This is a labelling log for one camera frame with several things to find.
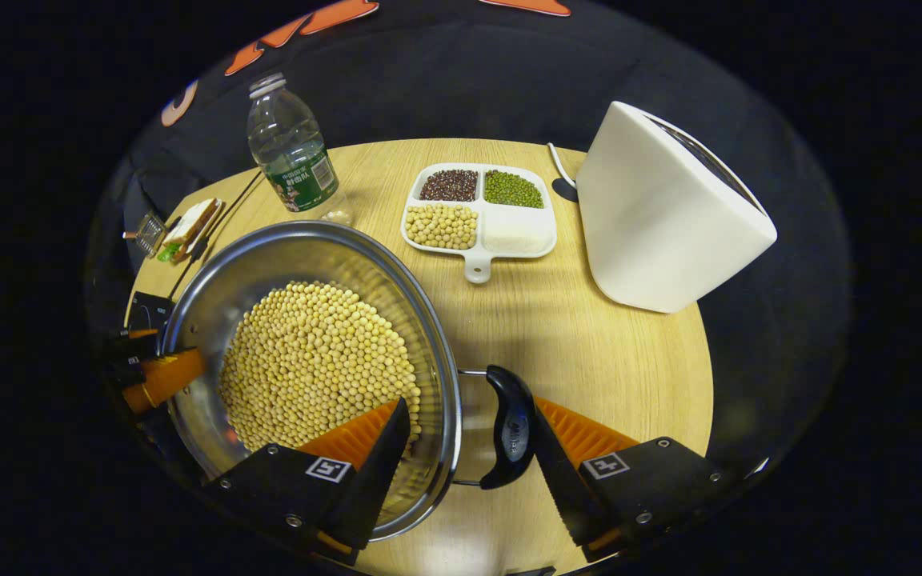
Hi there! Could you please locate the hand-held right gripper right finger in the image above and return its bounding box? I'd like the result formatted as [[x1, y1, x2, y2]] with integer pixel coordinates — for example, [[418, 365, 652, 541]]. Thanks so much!
[[531, 396, 742, 562]]

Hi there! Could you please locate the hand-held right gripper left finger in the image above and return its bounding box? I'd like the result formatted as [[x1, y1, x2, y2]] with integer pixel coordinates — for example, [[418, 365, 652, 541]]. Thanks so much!
[[203, 398, 412, 565]]

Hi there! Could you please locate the black induction cooktop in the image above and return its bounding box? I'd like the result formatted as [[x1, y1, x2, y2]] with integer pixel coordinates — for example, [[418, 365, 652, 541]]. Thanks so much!
[[125, 290, 178, 337]]

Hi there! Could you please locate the stainless steel pot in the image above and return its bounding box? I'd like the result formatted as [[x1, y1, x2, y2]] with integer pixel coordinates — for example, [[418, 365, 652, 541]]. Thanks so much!
[[161, 221, 538, 542]]

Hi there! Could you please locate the pile of soybeans in pot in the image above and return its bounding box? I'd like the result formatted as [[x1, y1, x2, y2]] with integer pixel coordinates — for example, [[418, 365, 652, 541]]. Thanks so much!
[[218, 280, 423, 453]]

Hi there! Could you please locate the sandwich with lettuce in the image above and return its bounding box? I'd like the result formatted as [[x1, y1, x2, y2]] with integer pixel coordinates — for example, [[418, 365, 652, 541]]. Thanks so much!
[[157, 198, 226, 265]]

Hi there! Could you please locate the portion of white rice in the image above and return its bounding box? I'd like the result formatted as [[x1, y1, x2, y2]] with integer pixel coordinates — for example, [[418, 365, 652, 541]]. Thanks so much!
[[483, 210, 551, 253]]

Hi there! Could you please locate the clear plastic water bottle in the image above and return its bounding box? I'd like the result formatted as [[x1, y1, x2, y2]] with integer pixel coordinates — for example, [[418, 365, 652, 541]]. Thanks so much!
[[247, 72, 355, 227]]

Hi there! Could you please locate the small portion of soybeans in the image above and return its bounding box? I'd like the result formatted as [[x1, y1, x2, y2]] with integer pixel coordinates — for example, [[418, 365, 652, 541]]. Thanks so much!
[[405, 203, 479, 250]]

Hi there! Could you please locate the white toaster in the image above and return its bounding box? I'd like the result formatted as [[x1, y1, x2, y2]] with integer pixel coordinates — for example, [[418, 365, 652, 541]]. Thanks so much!
[[575, 101, 779, 314]]

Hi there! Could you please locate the portion of green mung beans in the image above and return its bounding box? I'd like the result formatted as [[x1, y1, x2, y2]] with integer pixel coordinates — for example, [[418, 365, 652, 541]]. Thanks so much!
[[483, 170, 545, 210]]

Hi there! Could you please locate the portion of red beans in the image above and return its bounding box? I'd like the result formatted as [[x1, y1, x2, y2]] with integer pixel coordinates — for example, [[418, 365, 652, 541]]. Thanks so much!
[[419, 169, 479, 202]]

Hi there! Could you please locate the black power cable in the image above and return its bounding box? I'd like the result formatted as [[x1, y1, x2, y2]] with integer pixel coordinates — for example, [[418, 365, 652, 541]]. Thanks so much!
[[166, 170, 263, 298]]

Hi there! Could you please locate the white toaster cord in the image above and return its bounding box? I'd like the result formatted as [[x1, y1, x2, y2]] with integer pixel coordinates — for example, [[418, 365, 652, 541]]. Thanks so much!
[[547, 142, 582, 190]]

